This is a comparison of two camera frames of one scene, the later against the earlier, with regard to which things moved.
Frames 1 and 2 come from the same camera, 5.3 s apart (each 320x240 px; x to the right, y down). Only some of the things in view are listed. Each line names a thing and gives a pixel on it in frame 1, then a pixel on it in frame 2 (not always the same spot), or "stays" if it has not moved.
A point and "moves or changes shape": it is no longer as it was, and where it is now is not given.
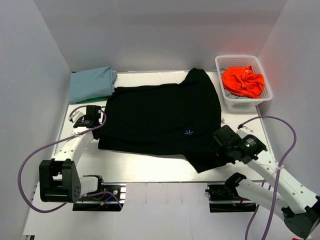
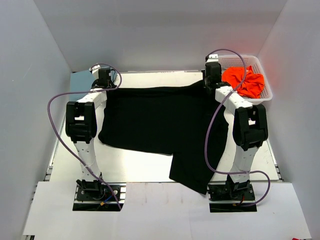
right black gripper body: (224, 152) to (206, 80)
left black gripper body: (97, 136) to (112, 85)
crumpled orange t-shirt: (243, 81) stays
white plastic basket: (228, 61) stays
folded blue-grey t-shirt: (91, 84) stays
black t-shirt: (177, 119) moves or changes shape
